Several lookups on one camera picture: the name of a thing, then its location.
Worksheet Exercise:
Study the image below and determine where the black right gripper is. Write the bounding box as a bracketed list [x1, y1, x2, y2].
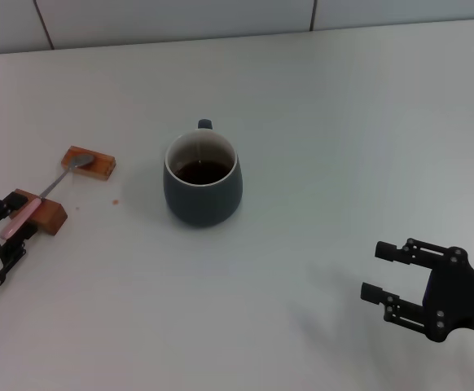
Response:
[359, 238, 474, 344]

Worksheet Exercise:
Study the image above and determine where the pink handled metal spoon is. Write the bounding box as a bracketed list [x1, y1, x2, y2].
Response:
[0, 153, 96, 240]

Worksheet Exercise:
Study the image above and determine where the dark grey ceramic cup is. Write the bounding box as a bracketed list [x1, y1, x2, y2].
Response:
[163, 118, 244, 228]

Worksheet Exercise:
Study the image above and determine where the flat wooden spoon rest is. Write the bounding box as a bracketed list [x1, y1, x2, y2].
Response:
[60, 145, 117, 182]

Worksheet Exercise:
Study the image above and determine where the notched wooden block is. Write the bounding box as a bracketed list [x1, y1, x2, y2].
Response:
[8, 189, 68, 236]

